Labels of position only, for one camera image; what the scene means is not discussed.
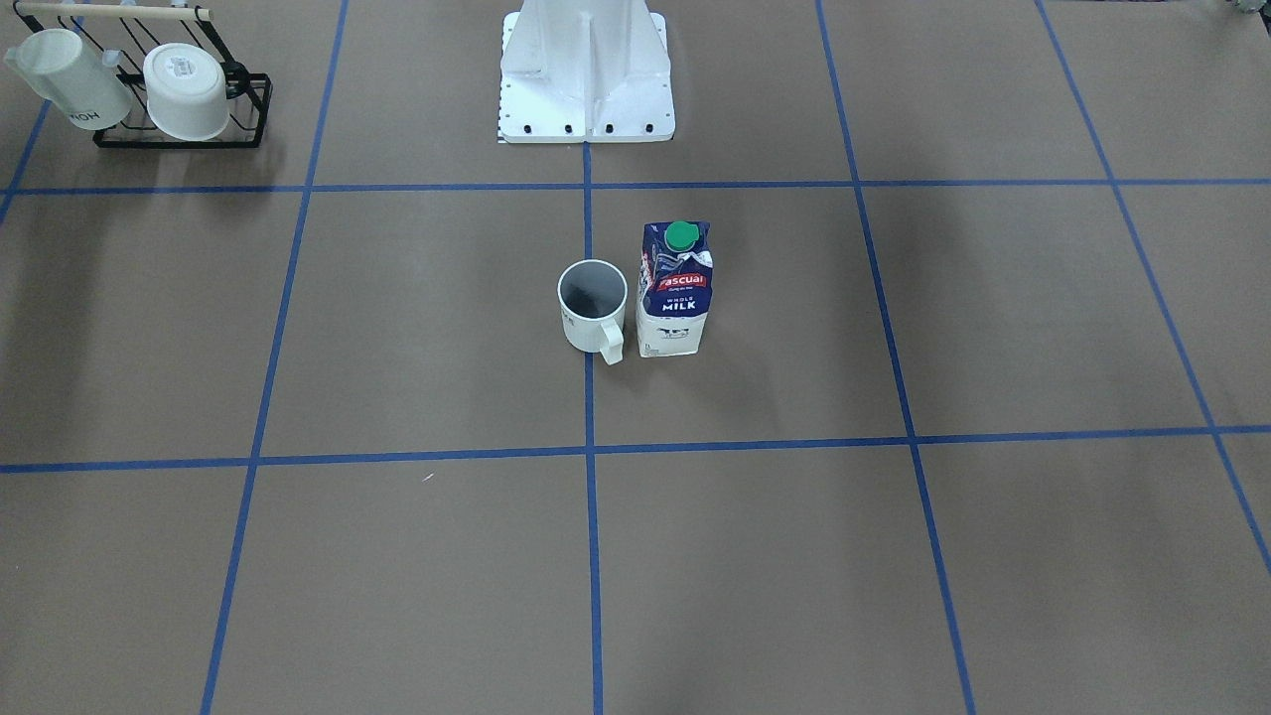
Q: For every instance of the white mug dark interior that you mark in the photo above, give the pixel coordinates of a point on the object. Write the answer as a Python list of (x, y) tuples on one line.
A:
[(592, 297)]

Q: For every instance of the blue white milk carton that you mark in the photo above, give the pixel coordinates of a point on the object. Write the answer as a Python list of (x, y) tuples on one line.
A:
[(675, 288)]

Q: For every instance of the white upturned mug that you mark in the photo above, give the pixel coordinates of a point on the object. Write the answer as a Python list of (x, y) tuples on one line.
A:
[(186, 92)]

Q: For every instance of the white mug with lettering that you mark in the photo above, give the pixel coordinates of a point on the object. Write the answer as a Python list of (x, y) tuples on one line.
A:
[(59, 67)]

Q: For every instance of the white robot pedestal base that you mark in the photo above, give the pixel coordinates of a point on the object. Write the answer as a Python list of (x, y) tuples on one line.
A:
[(584, 71)]

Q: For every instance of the black wire mug rack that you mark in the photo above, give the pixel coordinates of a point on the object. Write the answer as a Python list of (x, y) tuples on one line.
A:
[(123, 32)]

